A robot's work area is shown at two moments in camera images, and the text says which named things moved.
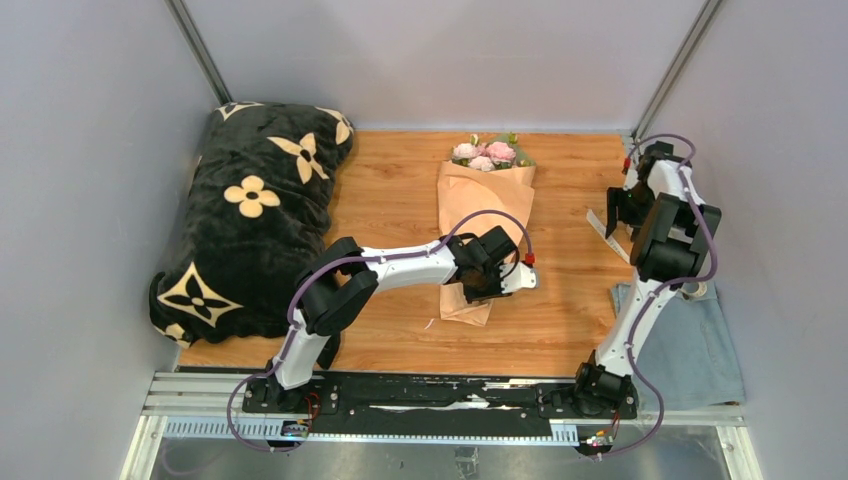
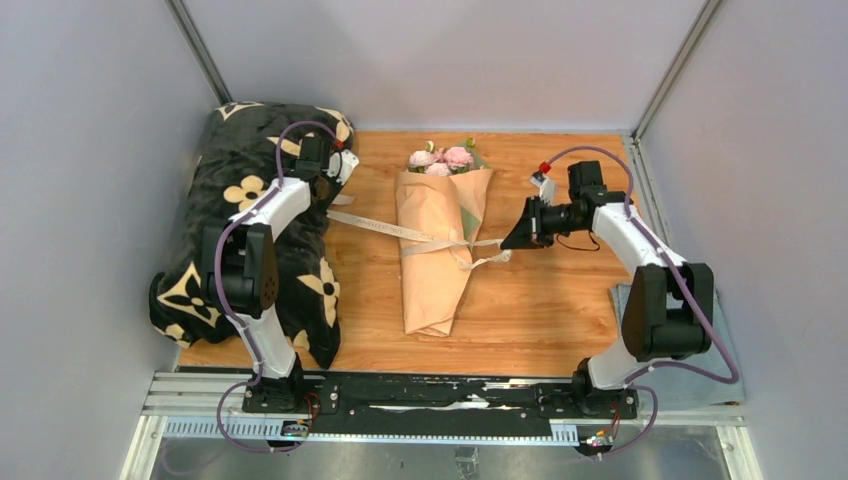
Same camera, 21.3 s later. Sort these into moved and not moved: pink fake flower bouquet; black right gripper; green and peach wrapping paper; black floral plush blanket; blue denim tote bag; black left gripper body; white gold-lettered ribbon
Moved: black left gripper body; white gold-lettered ribbon; pink fake flower bouquet; black right gripper; green and peach wrapping paper
Not moved: blue denim tote bag; black floral plush blanket
